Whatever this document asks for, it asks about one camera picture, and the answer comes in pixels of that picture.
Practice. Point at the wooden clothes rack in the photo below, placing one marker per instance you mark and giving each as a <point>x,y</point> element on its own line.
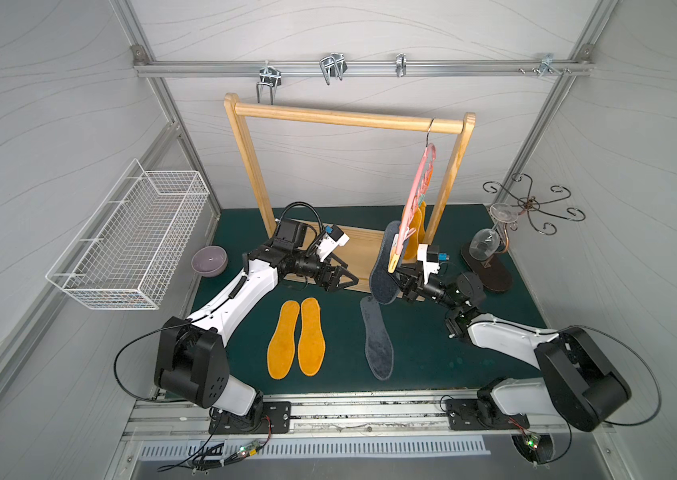
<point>342,184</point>

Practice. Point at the wine glass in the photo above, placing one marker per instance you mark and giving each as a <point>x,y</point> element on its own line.
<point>494,240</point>

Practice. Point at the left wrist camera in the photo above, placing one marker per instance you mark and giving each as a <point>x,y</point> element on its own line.
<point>332,238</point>

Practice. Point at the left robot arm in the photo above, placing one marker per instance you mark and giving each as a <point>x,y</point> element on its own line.
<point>192,362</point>

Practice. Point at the metal hook clip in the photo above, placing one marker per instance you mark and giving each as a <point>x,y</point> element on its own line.
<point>269,79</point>
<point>546,67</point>
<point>333,66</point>
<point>400,65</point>

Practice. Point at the white wire basket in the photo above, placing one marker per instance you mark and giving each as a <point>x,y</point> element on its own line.
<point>126,253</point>

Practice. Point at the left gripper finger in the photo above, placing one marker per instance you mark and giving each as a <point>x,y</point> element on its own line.
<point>340,284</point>
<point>340,271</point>

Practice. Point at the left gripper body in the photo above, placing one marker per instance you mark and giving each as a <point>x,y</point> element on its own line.
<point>326,274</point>

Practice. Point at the purple bowl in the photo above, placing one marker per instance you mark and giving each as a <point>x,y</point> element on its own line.
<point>210,261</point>

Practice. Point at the dark grey insole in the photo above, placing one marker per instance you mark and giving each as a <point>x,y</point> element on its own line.
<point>379,352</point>

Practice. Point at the pink plastic hanger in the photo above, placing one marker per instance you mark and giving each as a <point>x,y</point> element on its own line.
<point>420,184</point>

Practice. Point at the yellow insole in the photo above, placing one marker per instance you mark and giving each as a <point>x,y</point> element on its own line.
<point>312,345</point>
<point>282,347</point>
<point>416,225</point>

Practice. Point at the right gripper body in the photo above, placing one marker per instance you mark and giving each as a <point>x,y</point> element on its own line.
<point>409,283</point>

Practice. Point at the aluminium top rail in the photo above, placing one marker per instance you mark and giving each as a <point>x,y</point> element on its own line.
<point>146,67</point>

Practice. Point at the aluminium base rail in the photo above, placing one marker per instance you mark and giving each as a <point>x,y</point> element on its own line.
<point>315,415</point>

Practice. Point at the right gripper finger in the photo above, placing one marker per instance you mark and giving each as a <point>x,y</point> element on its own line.
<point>409,291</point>
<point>406,273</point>

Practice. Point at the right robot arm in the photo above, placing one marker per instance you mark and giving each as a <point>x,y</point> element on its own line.
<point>577,382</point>

